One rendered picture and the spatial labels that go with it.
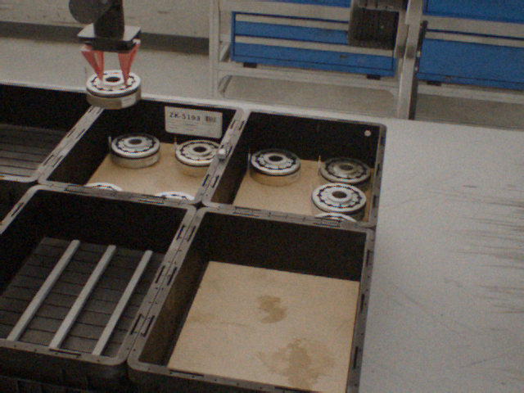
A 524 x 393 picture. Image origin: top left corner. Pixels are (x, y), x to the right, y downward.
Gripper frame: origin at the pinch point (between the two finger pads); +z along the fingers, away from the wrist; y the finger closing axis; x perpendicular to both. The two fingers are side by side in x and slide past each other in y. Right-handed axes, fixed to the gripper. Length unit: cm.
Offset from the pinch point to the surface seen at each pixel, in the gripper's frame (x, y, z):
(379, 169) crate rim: 1, 51, 14
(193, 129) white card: 16.3, 10.4, 19.1
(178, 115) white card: 16.4, 7.2, 16.0
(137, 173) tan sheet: 1.6, 2.7, 22.4
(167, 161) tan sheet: 8.2, 6.9, 22.8
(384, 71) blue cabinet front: 190, 43, 82
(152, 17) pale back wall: 267, -89, 100
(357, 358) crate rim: -52, 53, 10
